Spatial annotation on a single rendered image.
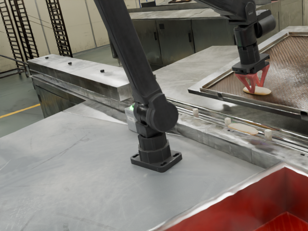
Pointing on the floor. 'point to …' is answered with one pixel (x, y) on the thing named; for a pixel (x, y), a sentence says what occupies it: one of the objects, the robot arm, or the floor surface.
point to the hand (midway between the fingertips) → (255, 87)
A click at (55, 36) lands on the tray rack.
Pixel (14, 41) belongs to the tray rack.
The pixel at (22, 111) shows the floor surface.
